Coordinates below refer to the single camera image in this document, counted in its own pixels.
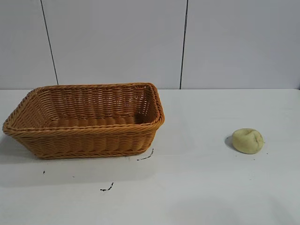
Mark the yellow-green round fruit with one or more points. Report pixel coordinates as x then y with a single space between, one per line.
247 141

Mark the brown woven wicker basket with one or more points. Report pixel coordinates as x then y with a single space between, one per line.
82 138

